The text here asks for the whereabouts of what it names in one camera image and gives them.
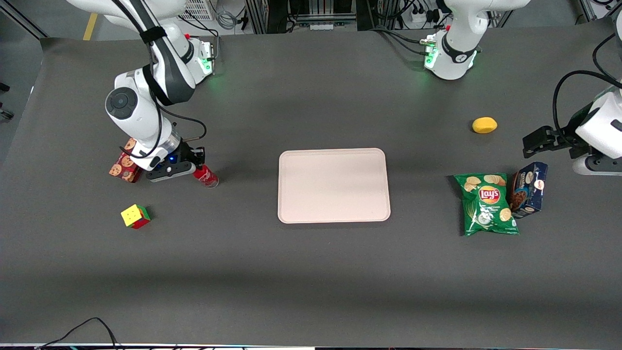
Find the colourful puzzle cube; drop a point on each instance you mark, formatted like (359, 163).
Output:
(134, 216)

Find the green Lay's chips bag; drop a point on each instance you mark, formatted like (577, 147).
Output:
(488, 206)

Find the red coke bottle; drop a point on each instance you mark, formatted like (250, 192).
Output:
(208, 177)

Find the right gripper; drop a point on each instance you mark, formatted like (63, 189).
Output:
(186, 152)

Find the beige plastic tray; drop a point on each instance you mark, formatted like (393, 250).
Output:
(334, 185)

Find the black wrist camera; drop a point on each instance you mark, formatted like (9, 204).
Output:
(580, 119)
(180, 153)

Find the aluminium equipment rack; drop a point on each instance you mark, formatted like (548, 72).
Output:
(320, 14)

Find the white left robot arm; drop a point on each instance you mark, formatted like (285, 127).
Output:
(457, 48)

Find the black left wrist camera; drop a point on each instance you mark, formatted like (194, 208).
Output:
(580, 119)

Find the yellow floor tape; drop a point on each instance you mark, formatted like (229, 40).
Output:
(90, 26)

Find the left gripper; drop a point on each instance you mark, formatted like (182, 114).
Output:
(565, 138)

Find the red cookie box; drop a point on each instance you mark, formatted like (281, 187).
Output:
(121, 170)

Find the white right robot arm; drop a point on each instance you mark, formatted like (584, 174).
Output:
(136, 112)

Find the yellow lemon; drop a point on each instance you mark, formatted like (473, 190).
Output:
(484, 125)

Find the white perforated box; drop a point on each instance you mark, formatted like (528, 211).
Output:
(199, 8)

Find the blue cookie box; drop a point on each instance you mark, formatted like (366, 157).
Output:
(528, 190)

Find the white power strip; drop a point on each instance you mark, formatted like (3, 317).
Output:
(423, 17)

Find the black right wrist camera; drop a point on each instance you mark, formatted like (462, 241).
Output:
(180, 153)

